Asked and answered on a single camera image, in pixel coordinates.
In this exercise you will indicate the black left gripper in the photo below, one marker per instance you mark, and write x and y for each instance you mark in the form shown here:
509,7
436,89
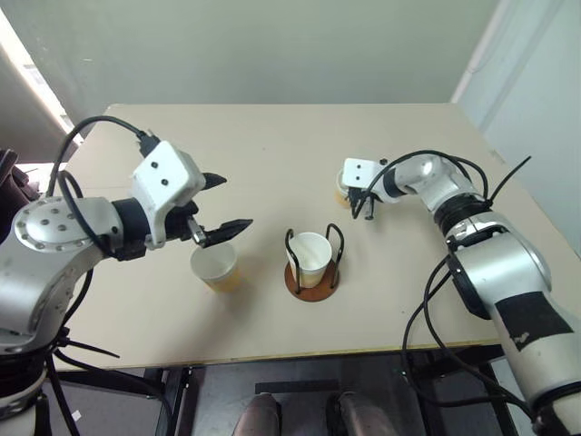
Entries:
179,224

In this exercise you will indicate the black metal table frame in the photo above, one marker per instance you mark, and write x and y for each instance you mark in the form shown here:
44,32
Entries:
174,399

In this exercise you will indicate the dark brown object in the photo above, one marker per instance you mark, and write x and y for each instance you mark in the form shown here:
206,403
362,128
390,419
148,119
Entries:
13,191

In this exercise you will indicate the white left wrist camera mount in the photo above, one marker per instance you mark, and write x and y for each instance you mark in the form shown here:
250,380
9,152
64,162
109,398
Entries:
163,177

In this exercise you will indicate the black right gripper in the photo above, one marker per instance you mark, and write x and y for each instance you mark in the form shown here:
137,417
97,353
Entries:
363,192

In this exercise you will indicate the dark rounded shape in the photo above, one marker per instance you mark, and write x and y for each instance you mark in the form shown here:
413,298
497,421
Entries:
363,415
256,415

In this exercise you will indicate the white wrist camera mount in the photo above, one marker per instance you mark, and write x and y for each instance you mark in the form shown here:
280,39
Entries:
358,170
163,177

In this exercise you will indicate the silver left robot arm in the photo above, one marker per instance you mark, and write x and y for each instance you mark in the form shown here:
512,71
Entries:
45,272

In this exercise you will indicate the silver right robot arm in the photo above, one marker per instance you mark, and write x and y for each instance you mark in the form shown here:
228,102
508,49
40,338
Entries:
499,268

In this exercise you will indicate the white paper cup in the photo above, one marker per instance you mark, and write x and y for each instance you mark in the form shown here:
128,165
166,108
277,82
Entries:
340,196
213,268
313,254

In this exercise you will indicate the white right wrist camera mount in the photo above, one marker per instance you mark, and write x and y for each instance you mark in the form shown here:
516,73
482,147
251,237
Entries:
358,170

